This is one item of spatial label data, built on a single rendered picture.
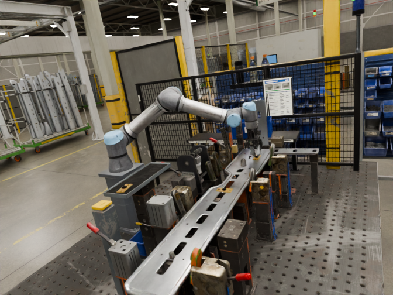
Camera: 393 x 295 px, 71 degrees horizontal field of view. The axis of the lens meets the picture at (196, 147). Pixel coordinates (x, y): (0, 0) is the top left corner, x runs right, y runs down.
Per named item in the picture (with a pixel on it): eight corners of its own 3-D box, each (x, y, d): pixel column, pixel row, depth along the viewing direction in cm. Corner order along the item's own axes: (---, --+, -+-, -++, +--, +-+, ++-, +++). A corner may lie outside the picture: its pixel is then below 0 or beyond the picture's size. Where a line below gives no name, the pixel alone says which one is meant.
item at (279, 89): (293, 116, 215) (292, 75, 206) (265, 117, 226) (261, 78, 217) (294, 115, 217) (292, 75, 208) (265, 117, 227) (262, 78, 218)
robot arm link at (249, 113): (240, 102, 170) (254, 100, 168) (242, 119, 174) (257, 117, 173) (241, 106, 163) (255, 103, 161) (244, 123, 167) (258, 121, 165)
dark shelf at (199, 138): (296, 142, 199) (296, 139, 198) (186, 143, 241) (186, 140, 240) (300, 133, 217) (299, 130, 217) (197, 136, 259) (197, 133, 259)
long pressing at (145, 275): (175, 309, 80) (175, 305, 80) (117, 290, 90) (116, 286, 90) (274, 149, 195) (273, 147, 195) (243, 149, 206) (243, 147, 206)
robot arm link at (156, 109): (105, 139, 175) (170, 83, 160) (114, 133, 189) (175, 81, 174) (118, 153, 177) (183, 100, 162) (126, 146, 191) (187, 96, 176)
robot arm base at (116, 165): (103, 172, 171) (99, 157, 168) (121, 163, 183) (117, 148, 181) (121, 174, 163) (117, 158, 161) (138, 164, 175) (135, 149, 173)
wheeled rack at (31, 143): (36, 154, 737) (13, 88, 686) (16, 154, 787) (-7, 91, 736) (92, 134, 893) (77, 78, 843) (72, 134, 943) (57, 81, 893)
